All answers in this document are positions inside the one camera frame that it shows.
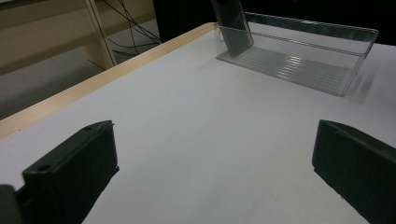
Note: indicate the black curtain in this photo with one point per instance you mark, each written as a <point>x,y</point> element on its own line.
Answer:
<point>311,12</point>

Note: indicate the clear plastic box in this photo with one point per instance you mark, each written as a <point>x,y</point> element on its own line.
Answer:
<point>295,68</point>

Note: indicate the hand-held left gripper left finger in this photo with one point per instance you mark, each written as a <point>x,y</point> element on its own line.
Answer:
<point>68,171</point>

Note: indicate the white table sheet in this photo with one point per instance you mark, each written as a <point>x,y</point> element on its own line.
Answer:
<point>202,140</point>

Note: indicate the wooden shelf unit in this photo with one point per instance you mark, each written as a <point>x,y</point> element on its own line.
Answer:
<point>46,31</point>

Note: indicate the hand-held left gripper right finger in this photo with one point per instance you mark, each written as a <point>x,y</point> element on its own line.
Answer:
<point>358,168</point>

